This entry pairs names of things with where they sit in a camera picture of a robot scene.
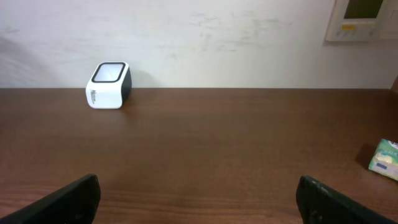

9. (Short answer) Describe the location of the white barcode scanner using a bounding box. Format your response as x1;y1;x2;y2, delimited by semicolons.
85;62;132;109

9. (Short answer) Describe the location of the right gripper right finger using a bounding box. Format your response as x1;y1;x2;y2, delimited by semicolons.
296;175;397;224

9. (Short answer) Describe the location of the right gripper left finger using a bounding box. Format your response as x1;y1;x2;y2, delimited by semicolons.
1;174;101;224

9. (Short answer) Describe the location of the green tissue pack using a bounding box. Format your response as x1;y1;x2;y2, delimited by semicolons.
368;139;398;180

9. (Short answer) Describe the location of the white wall control panel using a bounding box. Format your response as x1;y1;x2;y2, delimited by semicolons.
325;0;397;42

